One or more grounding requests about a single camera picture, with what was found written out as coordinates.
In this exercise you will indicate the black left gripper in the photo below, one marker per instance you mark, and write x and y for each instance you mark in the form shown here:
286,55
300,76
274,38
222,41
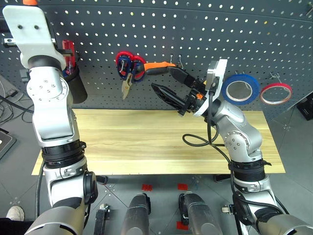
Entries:
53,40

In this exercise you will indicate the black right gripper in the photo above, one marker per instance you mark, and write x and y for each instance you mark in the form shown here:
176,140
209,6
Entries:
192,100

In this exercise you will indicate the orange and black hand tool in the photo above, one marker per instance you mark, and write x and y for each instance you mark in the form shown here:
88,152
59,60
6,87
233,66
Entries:
156,66

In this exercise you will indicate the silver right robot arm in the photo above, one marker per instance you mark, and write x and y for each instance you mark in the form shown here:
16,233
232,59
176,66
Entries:
239,132

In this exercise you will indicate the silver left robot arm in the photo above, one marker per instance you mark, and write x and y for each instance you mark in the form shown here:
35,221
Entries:
53,115

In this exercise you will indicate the dark blue pegboard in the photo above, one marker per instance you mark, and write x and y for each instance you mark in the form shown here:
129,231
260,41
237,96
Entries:
156,31

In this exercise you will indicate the metal pegboard hook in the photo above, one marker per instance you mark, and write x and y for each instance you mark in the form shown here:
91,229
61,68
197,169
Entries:
171,58
180,58
275,74

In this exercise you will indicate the black cup holder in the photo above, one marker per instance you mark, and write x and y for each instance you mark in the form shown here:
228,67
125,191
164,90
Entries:
77,88

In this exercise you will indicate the blue tape roll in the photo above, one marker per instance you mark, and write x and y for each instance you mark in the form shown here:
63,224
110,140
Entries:
254,84

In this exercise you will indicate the red tape roll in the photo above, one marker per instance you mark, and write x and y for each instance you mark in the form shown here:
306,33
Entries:
276,85

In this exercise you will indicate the grey rounded cylinder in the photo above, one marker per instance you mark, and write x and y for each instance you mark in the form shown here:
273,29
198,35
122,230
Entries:
199,215
137,215

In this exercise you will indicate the white shoe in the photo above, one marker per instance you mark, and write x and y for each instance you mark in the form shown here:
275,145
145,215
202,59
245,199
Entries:
15,213

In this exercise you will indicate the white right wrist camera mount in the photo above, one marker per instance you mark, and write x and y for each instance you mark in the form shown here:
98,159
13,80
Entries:
218,71

